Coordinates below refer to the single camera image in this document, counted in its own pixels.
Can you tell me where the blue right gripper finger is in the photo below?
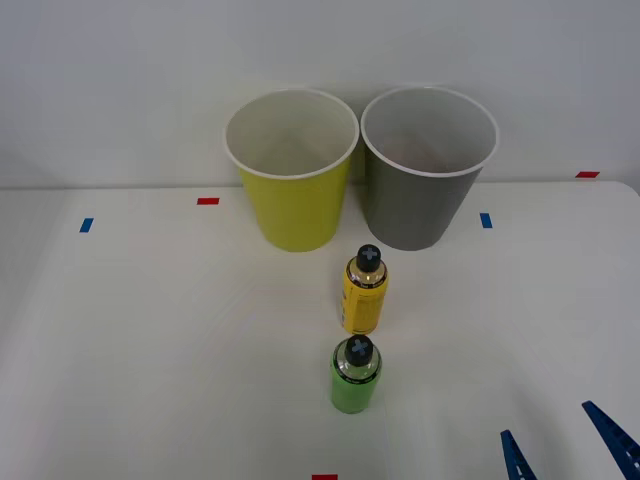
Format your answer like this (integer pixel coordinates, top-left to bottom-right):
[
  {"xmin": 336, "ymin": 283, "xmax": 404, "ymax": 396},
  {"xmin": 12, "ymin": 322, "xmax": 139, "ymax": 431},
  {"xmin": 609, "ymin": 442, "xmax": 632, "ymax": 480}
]
[
  {"xmin": 500, "ymin": 429, "xmax": 539, "ymax": 480},
  {"xmin": 580, "ymin": 399, "xmax": 640, "ymax": 480}
]

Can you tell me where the green bottle with black cap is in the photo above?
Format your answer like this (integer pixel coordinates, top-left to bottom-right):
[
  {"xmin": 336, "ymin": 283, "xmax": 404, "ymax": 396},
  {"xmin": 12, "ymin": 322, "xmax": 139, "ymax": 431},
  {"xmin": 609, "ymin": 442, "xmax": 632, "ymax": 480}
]
[{"xmin": 328, "ymin": 335, "xmax": 384, "ymax": 415}]

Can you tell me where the yellow bottle with black cap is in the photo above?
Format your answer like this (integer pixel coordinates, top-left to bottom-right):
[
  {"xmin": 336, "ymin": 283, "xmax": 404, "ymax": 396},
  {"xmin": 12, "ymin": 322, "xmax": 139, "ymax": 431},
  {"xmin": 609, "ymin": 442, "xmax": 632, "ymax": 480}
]
[{"xmin": 341, "ymin": 243, "xmax": 390, "ymax": 336}]

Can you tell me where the grey plastic waste bin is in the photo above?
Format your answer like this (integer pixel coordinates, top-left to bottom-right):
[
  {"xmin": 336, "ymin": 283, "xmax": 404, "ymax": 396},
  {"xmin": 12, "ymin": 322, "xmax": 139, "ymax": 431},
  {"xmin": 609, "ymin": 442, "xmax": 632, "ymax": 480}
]
[{"xmin": 360, "ymin": 85, "xmax": 502, "ymax": 252}]

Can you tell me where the yellow-green plastic waste bin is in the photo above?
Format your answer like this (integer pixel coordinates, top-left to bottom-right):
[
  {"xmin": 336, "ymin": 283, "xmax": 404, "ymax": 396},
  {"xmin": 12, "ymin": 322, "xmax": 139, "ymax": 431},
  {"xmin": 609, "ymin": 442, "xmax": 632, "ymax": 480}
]
[{"xmin": 223, "ymin": 87, "xmax": 361, "ymax": 253}]

